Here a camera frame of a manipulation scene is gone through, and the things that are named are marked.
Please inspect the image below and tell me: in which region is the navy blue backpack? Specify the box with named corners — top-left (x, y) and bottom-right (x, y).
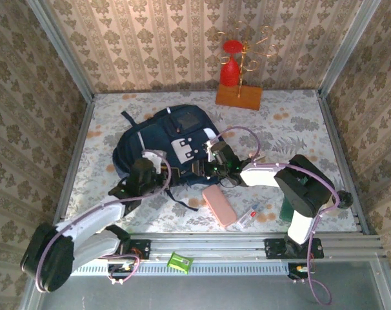
top-left (113, 105), bottom-right (227, 212)

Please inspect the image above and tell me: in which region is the pink pencil case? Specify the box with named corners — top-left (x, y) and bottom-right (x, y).
top-left (201, 185), bottom-right (237, 227)

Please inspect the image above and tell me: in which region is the syringe-like pen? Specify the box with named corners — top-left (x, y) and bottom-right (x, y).
top-left (236, 203), bottom-right (260, 229)

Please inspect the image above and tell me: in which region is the green transparent ruler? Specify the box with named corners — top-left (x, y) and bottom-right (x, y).
top-left (279, 195), bottom-right (295, 222)

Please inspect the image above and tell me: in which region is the clear bottle black cap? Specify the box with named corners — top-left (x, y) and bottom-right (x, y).
top-left (336, 190), bottom-right (354, 209)

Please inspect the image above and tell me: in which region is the green tissue packet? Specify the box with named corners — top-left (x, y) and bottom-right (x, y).
top-left (166, 251), bottom-right (195, 275)

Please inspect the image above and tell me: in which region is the red wine glass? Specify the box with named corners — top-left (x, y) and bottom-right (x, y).
top-left (219, 39), bottom-right (244, 87)

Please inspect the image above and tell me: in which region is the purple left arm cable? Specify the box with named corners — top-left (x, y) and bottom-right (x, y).
top-left (35, 149), bottom-right (173, 293)

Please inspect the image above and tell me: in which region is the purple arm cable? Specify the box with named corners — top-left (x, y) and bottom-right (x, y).
top-left (35, 149), bottom-right (173, 293)
top-left (211, 126), bottom-right (341, 306)

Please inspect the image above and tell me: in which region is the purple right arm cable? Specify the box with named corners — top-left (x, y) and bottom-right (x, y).
top-left (211, 126), bottom-right (341, 306)

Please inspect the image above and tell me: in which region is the gold wire stand wooden base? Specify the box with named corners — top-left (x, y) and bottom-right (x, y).
top-left (214, 21), bottom-right (277, 112)

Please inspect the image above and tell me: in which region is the aluminium frame bar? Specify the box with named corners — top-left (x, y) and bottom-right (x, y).
top-left (26, 0), bottom-right (95, 101)
top-left (50, 95), bottom-right (95, 236)
top-left (317, 0), bottom-right (382, 98)
top-left (317, 90), bottom-right (370, 235)

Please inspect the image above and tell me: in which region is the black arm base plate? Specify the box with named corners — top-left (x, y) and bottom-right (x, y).
top-left (116, 238), bottom-right (151, 260)
top-left (265, 238), bottom-right (325, 260)

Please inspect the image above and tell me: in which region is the wide aluminium mounting rail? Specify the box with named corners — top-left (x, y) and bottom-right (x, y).
top-left (39, 231), bottom-right (385, 259)

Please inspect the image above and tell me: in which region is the black connector with wires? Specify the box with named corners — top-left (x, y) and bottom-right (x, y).
top-left (106, 262), bottom-right (141, 287)
top-left (287, 263), bottom-right (316, 285)

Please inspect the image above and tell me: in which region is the grey slotted cable duct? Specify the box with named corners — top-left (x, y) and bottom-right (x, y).
top-left (72, 260), bottom-right (290, 277)

